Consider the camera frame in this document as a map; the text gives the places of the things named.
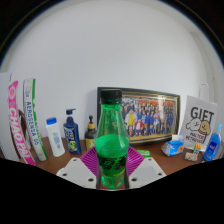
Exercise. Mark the blue hand sanitizer bottle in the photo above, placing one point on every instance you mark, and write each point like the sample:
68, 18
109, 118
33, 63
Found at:
212, 145

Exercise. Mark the small green packet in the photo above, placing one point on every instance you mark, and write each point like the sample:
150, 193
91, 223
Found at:
143, 153

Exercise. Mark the pink shuttlecock tube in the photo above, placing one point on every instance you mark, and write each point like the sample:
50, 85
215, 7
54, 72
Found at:
18, 123

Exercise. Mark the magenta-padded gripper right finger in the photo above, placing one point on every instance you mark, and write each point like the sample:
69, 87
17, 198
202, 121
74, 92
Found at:
148, 170

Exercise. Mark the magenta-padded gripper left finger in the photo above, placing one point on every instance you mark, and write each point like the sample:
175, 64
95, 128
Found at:
75, 170

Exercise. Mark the dark amber pump bottle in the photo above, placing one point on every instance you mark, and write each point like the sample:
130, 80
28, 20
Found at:
90, 136

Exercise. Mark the white and green shuttlecock tube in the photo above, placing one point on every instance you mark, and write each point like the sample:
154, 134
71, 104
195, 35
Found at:
33, 120

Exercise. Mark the framed group photo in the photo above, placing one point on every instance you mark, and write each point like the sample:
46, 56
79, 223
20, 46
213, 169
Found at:
150, 115

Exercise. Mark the small brown snack packet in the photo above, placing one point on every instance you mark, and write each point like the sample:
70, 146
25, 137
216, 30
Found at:
191, 156

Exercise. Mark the green plastic drink bottle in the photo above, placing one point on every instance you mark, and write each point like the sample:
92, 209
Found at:
111, 146

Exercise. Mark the blue tissue pack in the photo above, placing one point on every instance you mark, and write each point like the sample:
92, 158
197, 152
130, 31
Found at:
172, 146

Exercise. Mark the white gift bag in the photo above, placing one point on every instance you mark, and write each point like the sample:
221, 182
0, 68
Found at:
200, 123

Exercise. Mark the white lotion bottle blue cap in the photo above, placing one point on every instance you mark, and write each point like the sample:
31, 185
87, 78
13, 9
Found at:
56, 140

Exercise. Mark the blue pump bottle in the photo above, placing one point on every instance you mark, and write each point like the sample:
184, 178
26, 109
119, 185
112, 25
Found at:
72, 135

